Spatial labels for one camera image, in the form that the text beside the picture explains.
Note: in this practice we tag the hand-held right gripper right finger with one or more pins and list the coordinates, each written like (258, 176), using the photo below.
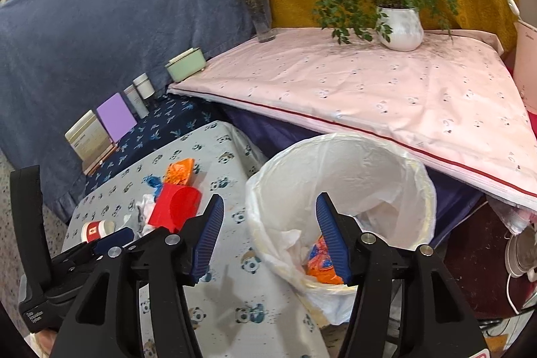
(333, 244)

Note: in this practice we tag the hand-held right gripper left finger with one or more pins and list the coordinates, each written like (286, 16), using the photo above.
(207, 240)

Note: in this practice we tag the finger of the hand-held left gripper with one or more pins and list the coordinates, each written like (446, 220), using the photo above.
(111, 240)
(29, 215)

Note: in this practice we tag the red paper cup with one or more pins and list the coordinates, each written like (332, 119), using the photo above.
(98, 231)

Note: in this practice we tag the orange snack wrapper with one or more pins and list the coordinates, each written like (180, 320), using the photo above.
(180, 171)
(319, 270)

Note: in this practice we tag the bin with white plastic liner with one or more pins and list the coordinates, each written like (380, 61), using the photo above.
(377, 182)

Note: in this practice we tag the person's left hand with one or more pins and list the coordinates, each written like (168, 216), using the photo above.
(42, 345)

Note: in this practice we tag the crumpled white tissue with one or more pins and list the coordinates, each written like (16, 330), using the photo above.
(147, 213)

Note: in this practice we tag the blue wrapper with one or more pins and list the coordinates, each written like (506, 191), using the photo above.
(154, 184)

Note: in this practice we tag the panda print tablecloth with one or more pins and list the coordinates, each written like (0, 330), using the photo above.
(272, 295)

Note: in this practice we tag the wooden stand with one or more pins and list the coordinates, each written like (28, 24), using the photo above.
(100, 161)

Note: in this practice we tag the beige booklet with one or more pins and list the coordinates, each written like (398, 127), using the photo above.
(86, 138)

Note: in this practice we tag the purple card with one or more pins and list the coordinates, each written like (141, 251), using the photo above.
(116, 119)

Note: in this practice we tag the navy printed cloth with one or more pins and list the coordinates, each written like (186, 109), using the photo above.
(168, 123)

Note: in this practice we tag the dark purple cloth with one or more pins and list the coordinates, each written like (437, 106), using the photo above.
(268, 131)

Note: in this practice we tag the dark red board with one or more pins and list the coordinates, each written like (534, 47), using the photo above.
(470, 265)

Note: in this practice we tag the slim white tube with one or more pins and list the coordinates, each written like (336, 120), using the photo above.
(136, 104)

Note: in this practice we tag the pink printed cloth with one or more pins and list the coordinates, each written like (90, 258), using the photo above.
(356, 89)

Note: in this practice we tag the white bottle with grey cap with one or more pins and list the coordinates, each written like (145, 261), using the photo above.
(144, 86)

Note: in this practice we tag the green tissue box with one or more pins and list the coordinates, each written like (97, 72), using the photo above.
(186, 66)

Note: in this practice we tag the blue-grey cloth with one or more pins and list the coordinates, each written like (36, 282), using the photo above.
(105, 26)

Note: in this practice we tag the glass vase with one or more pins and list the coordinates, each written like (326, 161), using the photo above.
(263, 24)

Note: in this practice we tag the white plant pot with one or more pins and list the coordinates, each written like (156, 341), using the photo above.
(400, 31)

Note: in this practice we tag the white appliance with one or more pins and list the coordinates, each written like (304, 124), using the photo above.
(527, 64)

